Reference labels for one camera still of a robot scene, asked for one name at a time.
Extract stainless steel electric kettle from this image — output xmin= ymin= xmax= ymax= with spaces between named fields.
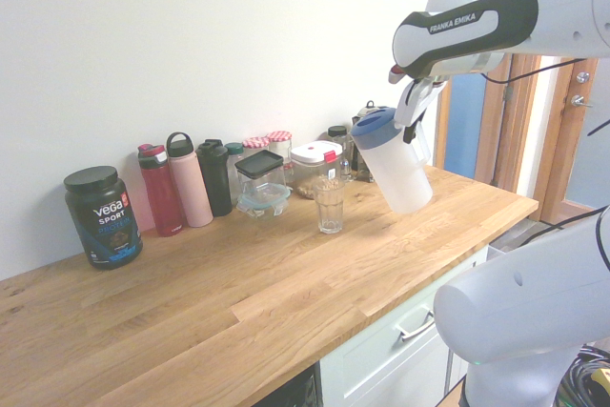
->
xmin=351 ymin=100 xmax=388 ymax=126

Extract red water bottle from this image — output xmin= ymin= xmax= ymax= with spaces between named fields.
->
xmin=136 ymin=142 xmax=185 ymax=238

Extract white cabinet drawer front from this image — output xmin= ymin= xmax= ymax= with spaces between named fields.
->
xmin=317 ymin=244 xmax=491 ymax=407

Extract wooden door with glass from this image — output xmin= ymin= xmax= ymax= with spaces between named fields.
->
xmin=538 ymin=56 xmax=610 ymax=242

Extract pink water bottle black lid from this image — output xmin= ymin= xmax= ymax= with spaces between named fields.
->
xmin=165 ymin=131 xmax=214 ymax=229

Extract clear drinking glass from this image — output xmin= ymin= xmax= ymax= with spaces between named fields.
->
xmin=312 ymin=176 xmax=347 ymax=235

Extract black Vega protein tub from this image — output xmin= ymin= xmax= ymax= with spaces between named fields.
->
xmin=63 ymin=165 xmax=145 ymax=272

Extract glass food container teal lid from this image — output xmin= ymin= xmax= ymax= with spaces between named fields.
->
xmin=235 ymin=183 xmax=293 ymax=222

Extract clear glass mug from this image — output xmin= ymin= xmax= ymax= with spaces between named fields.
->
xmin=338 ymin=134 xmax=358 ymax=184

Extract wooden door frame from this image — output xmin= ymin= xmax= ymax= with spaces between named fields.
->
xmin=436 ymin=0 xmax=576 ymax=189

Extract translucent pitcher blue lid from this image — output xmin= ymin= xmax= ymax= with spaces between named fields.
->
xmin=350 ymin=107 xmax=435 ymax=216

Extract cereal container white red lid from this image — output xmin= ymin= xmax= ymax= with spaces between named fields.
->
xmin=290 ymin=140 xmax=344 ymax=200

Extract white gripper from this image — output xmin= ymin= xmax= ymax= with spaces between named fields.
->
xmin=394 ymin=78 xmax=449 ymax=145

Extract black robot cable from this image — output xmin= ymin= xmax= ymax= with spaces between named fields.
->
xmin=479 ymin=56 xmax=588 ymax=85

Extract black shaker bottle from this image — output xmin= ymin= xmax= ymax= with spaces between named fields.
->
xmin=195 ymin=138 xmax=234 ymax=218

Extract clear jar green lid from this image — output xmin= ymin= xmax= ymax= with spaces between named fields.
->
xmin=224 ymin=141 xmax=245 ymax=206

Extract square clear container black lid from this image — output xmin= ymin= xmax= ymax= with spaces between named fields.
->
xmin=234 ymin=149 xmax=288 ymax=201

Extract black floor cable bundle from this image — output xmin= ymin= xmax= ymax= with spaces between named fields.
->
xmin=558 ymin=344 xmax=610 ymax=407

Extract metal drawer handle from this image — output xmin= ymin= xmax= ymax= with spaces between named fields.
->
xmin=394 ymin=313 xmax=437 ymax=342

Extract tall jar red gingham lid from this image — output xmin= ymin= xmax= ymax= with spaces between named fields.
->
xmin=241 ymin=135 xmax=272 ymax=161
xmin=265 ymin=130 xmax=294 ymax=166

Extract black built-in appliance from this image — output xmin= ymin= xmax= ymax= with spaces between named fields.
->
xmin=251 ymin=361 xmax=323 ymax=407

